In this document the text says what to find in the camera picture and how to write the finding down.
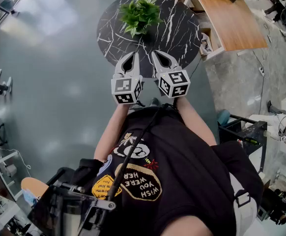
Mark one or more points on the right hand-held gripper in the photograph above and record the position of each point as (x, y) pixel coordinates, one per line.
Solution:
(173, 83)

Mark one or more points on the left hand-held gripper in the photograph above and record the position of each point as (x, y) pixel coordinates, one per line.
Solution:
(126, 88)

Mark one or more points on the green potted plant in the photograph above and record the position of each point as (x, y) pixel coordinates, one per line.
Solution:
(139, 15)

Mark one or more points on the white shoulder bag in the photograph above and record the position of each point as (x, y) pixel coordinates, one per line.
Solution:
(246, 217)

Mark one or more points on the person's left forearm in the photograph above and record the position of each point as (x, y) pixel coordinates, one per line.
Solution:
(108, 134)

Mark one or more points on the person's right forearm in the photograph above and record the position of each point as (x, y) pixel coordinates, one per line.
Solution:
(194, 122)

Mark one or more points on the round black marble table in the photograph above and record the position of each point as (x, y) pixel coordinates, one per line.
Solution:
(177, 33)

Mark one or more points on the person's dark shoe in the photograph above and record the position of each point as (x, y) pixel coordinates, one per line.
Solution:
(155, 102)

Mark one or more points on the open cardboard box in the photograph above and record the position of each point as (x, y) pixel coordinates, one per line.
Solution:
(208, 45)

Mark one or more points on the white power strip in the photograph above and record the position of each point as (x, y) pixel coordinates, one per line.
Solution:
(261, 70)

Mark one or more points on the person's black printed t-shirt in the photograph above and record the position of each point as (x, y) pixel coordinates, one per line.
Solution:
(182, 171)

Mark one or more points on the orange round stool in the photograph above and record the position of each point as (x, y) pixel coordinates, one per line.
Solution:
(33, 184)

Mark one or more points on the wooden desk with white frame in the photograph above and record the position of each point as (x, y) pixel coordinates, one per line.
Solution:
(231, 21)

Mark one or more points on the black metal frame cart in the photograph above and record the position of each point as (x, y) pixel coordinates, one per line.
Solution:
(256, 129)

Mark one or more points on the white metal desk frame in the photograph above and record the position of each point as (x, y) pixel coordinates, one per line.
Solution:
(0, 160)

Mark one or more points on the black metal equipment frame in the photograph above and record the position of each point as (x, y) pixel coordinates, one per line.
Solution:
(54, 210)

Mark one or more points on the black camera equipment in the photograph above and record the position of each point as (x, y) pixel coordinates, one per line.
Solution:
(273, 205)

